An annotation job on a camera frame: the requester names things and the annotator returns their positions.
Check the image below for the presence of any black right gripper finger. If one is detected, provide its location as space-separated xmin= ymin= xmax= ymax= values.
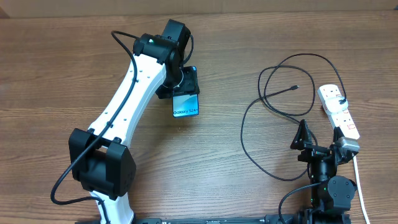
xmin=290 ymin=119 xmax=312 ymax=150
xmin=333 ymin=126 xmax=345 ymax=144

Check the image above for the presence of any blue Samsung Galaxy smartphone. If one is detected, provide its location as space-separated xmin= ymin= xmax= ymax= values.
xmin=172 ymin=65 xmax=200 ymax=119

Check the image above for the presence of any black USB charging cable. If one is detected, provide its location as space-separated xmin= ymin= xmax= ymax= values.
xmin=240 ymin=53 xmax=348 ymax=182

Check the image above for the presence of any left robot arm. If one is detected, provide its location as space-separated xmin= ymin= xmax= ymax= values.
xmin=68 ymin=19 xmax=200 ymax=223

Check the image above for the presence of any white charger adapter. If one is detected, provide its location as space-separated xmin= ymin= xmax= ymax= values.
xmin=323 ymin=96 xmax=348 ymax=114

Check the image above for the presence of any white power strip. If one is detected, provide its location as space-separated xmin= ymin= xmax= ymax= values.
xmin=317 ymin=84 xmax=360 ymax=140

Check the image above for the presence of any cardboard backdrop panel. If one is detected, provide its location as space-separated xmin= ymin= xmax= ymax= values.
xmin=1 ymin=0 xmax=397 ymax=18

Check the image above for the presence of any white power strip cord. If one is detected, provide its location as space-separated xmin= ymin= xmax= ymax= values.
xmin=353 ymin=155 xmax=371 ymax=224

